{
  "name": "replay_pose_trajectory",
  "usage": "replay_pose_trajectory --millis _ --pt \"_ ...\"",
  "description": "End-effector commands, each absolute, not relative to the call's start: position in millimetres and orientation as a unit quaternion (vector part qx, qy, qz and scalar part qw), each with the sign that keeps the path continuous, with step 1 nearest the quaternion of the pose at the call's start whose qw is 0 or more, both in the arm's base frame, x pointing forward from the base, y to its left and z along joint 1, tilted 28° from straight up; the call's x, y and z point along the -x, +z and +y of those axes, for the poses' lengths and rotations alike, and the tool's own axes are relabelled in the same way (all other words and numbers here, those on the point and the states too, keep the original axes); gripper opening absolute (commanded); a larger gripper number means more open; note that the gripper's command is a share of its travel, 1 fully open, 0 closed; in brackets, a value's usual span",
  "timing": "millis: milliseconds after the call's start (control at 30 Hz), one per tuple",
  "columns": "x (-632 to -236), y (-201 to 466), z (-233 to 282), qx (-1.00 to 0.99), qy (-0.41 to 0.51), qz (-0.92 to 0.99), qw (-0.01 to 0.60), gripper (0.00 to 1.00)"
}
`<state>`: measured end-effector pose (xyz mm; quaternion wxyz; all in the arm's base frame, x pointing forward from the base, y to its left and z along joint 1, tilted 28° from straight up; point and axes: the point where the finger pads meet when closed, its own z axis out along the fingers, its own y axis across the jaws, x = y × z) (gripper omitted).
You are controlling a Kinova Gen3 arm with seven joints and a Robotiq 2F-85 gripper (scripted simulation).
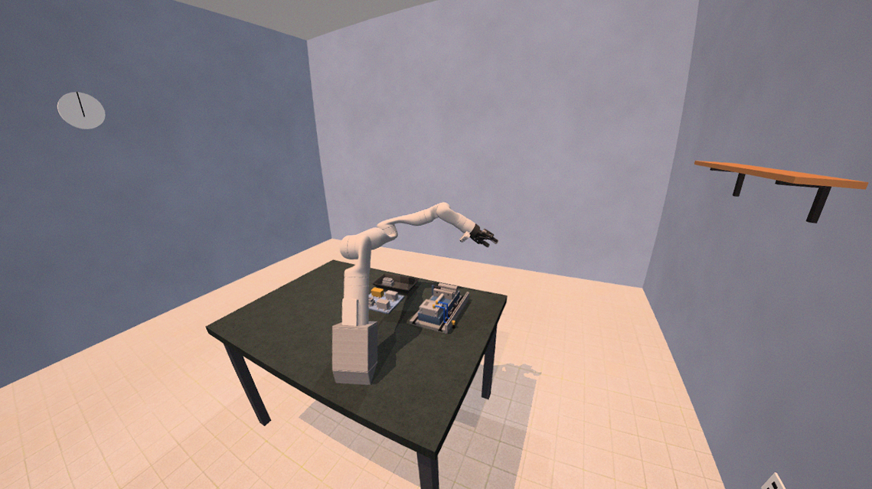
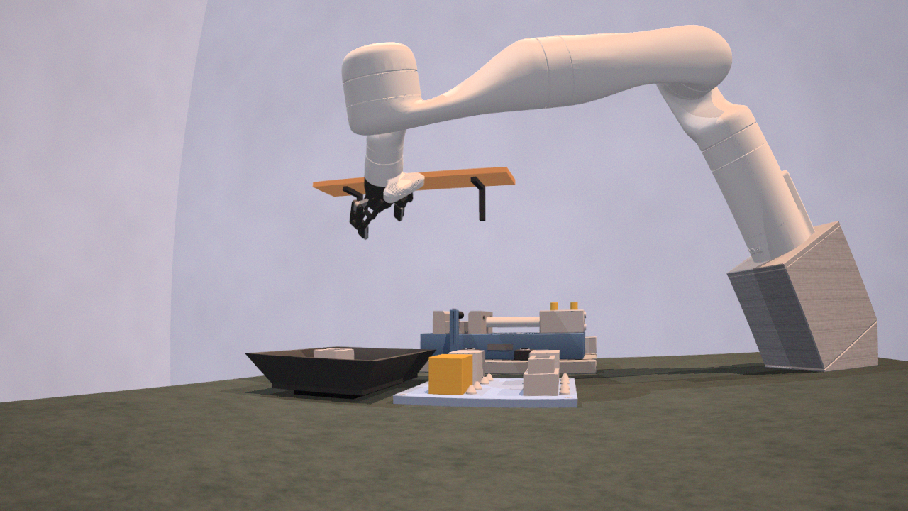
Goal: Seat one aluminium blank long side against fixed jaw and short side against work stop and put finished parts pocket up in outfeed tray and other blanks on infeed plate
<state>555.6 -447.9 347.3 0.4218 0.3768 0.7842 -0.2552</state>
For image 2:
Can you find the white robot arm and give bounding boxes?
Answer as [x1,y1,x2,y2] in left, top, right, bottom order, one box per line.
[341,25,815,263]

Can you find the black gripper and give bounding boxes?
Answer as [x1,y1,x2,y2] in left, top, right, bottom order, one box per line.
[349,176,413,240]

